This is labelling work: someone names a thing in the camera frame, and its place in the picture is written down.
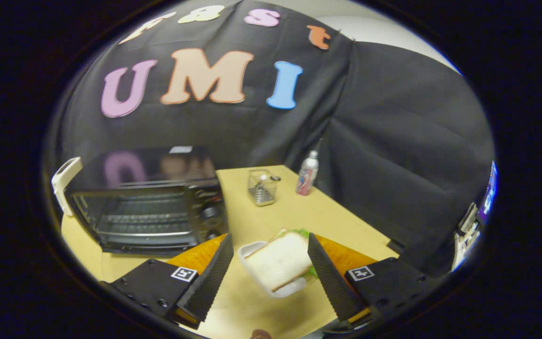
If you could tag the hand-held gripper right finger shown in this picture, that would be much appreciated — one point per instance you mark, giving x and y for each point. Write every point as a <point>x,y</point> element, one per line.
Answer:
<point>330,278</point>

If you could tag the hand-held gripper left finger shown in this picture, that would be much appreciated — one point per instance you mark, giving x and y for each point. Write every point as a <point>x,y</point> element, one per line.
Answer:
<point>210,278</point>

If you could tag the sandwich with lettuce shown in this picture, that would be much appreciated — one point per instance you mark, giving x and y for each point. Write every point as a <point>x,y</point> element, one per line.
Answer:
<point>278,259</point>

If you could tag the black toaster oven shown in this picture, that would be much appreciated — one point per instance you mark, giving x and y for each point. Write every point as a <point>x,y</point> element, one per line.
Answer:
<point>144,216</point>

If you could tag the white toaster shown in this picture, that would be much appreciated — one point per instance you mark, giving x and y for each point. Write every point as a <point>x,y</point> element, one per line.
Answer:
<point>66,181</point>

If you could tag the white plastic tray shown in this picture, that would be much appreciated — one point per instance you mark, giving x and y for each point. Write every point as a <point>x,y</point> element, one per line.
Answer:
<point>252,268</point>

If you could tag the white spray bottle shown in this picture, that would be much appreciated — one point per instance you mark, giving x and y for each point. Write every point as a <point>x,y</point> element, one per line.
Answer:
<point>307,176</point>

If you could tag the white device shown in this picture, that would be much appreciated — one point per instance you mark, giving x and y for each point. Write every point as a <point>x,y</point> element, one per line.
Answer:
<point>464,238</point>

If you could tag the black backdrop cloth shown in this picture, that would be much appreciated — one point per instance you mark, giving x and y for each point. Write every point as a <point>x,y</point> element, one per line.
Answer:
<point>393,141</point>

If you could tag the blue lit screen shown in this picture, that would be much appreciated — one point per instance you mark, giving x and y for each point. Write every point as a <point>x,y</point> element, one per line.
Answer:
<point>488,193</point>

